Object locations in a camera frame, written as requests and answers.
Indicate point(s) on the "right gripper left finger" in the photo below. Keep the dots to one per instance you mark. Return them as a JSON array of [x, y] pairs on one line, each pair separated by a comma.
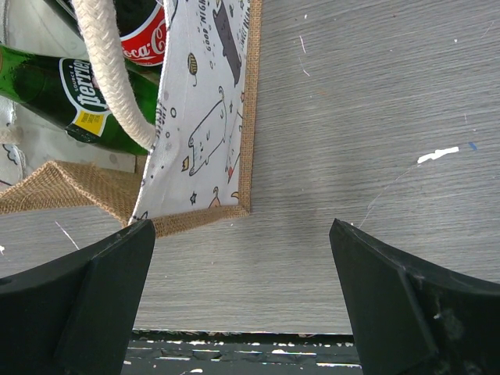
[[75, 314]]

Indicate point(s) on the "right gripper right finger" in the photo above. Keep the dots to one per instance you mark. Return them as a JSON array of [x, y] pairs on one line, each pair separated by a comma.
[[411, 316]]

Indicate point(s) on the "canvas tote bag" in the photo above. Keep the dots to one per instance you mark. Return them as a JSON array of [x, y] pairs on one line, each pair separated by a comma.
[[195, 117]]

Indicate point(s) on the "green bottle yellow label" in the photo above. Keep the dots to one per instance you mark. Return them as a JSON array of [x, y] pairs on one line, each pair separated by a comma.
[[64, 92]]

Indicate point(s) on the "cola glass bottle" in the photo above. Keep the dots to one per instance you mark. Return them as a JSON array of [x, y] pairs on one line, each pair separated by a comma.
[[142, 30]]

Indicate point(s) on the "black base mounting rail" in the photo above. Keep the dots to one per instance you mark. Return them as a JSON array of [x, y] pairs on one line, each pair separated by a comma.
[[202, 352]]

